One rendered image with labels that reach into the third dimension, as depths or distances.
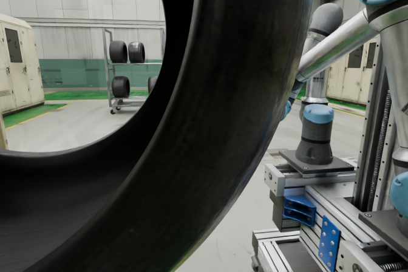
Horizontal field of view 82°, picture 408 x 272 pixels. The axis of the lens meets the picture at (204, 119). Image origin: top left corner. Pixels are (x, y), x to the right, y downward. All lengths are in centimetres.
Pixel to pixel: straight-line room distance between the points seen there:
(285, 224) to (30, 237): 97
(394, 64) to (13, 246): 66
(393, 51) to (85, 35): 1169
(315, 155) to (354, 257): 45
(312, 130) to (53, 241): 94
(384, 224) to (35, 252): 75
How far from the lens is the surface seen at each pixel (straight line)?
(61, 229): 38
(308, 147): 109
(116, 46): 573
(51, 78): 1238
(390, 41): 59
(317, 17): 108
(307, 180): 110
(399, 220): 80
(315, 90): 119
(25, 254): 37
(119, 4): 1178
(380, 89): 96
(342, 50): 78
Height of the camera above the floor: 112
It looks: 13 degrees down
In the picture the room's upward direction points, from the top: straight up
